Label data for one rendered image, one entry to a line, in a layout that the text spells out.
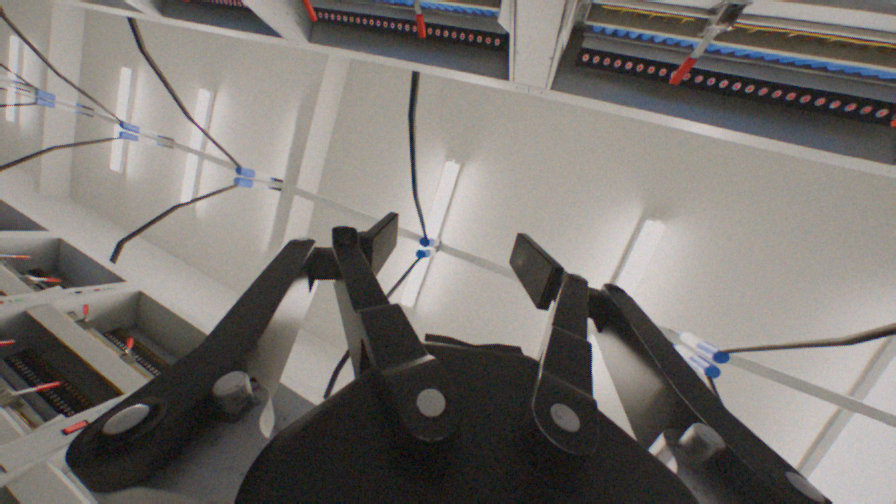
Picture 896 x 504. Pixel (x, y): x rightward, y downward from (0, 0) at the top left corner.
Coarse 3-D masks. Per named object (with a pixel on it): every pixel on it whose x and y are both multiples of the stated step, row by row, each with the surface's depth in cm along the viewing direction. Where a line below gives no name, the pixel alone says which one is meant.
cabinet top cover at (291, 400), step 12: (288, 384) 84; (300, 384) 86; (276, 396) 85; (288, 396) 84; (300, 396) 82; (312, 396) 83; (276, 408) 86; (288, 408) 84; (300, 408) 83; (276, 420) 86; (288, 420) 84
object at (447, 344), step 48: (432, 336) 7; (480, 384) 6; (528, 384) 6; (288, 432) 4; (336, 432) 4; (384, 432) 4; (480, 432) 5; (624, 432) 5; (288, 480) 4; (336, 480) 4; (384, 480) 4; (432, 480) 4; (480, 480) 4; (528, 480) 4; (576, 480) 4; (624, 480) 4; (672, 480) 4
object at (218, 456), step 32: (224, 384) 5; (256, 384) 5; (224, 416) 5; (256, 416) 5; (192, 448) 4; (224, 448) 4; (256, 448) 4; (160, 480) 4; (192, 480) 4; (224, 480) 4
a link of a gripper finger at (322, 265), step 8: (360, 232) 15; (320, 248) 12; (328, 248) 12; (320, 256) 11; (328, 256) 12; (312, 264) 12; (320, 264) 12; (328, 264) 12; (312, 272) 12; (320, 272) 12; (328, 272) 12; (312, 280) 12
